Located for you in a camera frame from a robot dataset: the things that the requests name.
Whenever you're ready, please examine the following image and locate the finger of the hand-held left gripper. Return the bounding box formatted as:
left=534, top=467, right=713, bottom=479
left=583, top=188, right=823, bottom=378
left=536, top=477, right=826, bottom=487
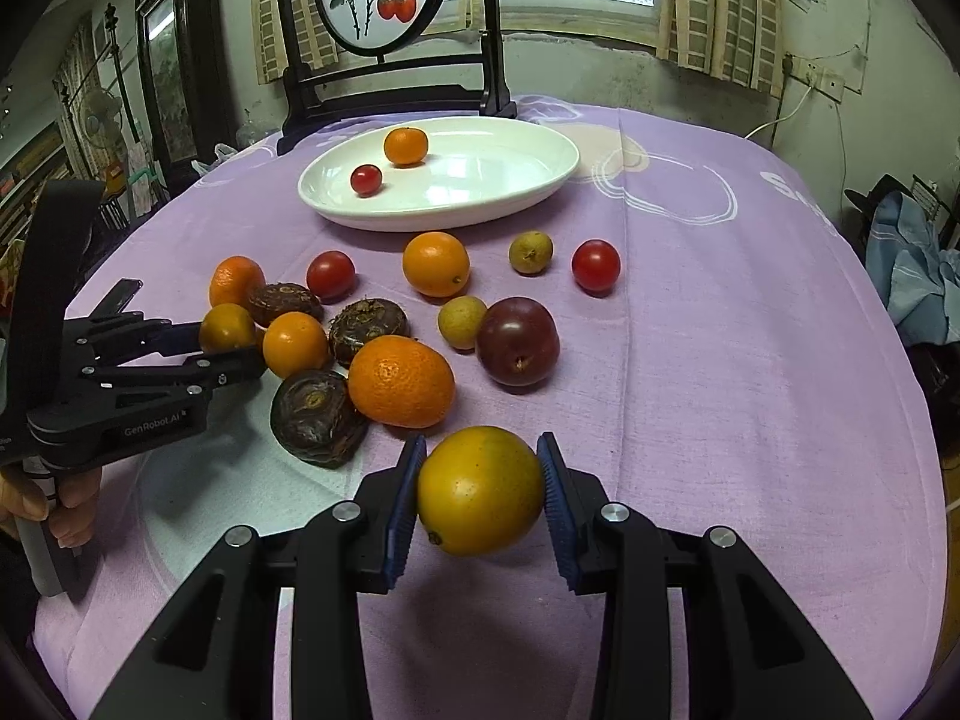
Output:
left=64, top=310, right=205, bottom=370
left=81, top=346, right=269, bottom=398

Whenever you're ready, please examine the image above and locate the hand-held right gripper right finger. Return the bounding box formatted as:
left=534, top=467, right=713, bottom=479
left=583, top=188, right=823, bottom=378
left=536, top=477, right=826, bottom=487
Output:
left=535, top=432, right=875, bottom=720

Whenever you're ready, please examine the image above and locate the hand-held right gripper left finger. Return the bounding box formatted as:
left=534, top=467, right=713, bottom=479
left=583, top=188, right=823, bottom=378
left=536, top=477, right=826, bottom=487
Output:
left=90, top=433, right=428, bottom=720

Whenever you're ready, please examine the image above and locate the small yellow-orange fruit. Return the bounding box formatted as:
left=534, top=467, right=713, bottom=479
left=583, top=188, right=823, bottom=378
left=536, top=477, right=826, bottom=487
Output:
left=199, top=303, right=258, bottom=353

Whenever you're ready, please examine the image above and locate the round orange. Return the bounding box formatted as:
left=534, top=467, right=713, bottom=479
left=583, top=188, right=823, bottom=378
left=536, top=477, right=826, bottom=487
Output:
left=208, top=256, right=267, bottom=310
left=402, top=231, right=471, bottom=298
left=262, top=311, right=332, bottom=380

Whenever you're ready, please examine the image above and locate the dark brown water chestnut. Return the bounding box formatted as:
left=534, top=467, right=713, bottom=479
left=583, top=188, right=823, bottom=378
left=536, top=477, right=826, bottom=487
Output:
left=328, top=299, right=410, bottom=368
left=247, top=283, right=325, bottom=328

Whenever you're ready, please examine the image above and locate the large yellow citrus fruit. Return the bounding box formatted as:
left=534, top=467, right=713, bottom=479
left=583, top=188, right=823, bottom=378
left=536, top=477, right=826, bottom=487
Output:
left=416, top=425, right=546, bottom=558

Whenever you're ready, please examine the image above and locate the large dark water chestnut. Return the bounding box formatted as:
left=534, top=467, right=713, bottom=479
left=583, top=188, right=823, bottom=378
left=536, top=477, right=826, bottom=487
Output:
left=270, top=369, right=368, bottom=470

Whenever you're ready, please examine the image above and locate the large oval orange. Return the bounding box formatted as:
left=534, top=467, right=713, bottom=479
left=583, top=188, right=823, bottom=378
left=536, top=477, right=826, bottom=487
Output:
left=347, top=335, right=457, bottom=429

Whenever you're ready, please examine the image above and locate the dark purple plum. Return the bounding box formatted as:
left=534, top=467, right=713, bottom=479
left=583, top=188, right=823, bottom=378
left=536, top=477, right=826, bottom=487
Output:
left=475, top=297, right=561, bottom=388

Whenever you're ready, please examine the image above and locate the tan longan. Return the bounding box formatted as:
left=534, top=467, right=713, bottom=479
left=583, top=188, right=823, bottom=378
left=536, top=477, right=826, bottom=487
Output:
left=438, top=295, right=490, bottom=351
left=509, top=230, right=554, bottom=275

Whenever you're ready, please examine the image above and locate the small orange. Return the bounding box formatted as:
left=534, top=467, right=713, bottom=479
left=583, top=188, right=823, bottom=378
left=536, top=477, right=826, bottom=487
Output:
left=383, top=127, right=429, bottom=168

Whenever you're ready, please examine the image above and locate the white oval plate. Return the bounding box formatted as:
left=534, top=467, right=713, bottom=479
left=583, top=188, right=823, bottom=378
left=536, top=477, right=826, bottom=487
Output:
left=298, top=117, right=581, bottom=233

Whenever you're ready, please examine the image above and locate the person's left hand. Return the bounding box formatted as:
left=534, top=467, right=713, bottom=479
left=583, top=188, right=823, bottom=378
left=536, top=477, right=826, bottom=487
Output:
left=0, top=465, right=104, bottom=550

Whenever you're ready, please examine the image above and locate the black smartphone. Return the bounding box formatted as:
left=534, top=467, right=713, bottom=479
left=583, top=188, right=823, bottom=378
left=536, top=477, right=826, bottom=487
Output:
left=90, top=279, right=143, bottom=316

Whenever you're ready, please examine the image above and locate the purple tablecloth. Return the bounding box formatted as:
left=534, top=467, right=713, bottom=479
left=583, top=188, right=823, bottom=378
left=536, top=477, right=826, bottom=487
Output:
left=34, top=94, right=946, bottom=720

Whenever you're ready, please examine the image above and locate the electric fan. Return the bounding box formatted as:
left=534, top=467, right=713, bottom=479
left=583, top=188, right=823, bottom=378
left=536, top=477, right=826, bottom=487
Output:
left=79, top=86, right=125, bottom=166

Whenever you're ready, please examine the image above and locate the dark wooden cabinet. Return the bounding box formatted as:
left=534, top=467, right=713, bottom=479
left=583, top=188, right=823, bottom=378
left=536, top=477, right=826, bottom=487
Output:
left=135, top=0, right=248, bottom=166

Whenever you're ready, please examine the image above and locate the blue cloth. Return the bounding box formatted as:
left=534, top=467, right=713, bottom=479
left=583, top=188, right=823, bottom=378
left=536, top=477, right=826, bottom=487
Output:
left=866, top=191, right=960, bottom=346

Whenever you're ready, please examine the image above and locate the black chair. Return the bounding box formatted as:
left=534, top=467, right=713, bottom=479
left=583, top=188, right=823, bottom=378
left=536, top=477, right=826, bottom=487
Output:
left=844, top=174, right=946, bottom=241

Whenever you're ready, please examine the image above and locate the white power cable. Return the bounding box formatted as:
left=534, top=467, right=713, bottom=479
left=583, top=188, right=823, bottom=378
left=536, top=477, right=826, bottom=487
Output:
left=742, top=82, right=818, bottom=142

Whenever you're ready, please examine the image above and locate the wall power outlet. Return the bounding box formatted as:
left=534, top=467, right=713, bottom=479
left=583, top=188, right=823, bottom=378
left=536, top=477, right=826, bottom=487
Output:
left=784, top=52, right=845, bottom=102

